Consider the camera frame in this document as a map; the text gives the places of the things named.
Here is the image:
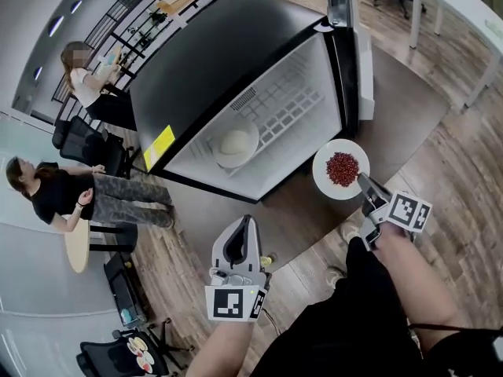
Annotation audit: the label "round wooden table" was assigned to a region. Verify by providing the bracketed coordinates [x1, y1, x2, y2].
[64, 221, 92, 274]

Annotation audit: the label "person's light shoe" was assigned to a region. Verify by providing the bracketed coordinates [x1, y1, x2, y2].
[325, 265, 347, 291]
[339, 221, 362, 244]

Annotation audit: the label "black metal shelf rack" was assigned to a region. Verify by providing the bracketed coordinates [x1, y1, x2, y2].
[52, 0, 226, 108]

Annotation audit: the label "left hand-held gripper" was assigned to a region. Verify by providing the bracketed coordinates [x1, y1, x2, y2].
[204, 214, 273, 323]

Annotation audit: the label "person's left forearm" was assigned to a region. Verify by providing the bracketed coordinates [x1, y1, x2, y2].
[184, 319, 257, 377]

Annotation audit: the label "person's black trousers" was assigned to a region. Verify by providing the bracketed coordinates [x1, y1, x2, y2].
[249, 236, 503, 377]

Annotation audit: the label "thin black cable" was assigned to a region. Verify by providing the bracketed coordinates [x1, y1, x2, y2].
[261, 307, 282, 336]

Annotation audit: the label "person's right forearm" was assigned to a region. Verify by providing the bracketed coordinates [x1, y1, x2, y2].
[376, 221, 475, 355]

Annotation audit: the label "white plate of red beans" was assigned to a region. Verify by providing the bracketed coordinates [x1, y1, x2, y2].
[312, 138, 371, 200]

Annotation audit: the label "white wire fridge shelf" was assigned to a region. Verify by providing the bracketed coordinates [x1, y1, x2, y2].
[188, 59, 327, 178]

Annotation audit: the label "white plate of pale dough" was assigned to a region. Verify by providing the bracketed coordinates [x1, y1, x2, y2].
[211, 120, 260, 170]

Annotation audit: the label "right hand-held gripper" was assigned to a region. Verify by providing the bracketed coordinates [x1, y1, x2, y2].
[356, 172, 434, 252]

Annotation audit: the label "black mini fridge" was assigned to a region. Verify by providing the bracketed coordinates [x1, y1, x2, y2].
[129, 0, 374, 206]

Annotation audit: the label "white desk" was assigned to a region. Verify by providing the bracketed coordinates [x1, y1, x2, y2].
[406, 0, 503, 110]

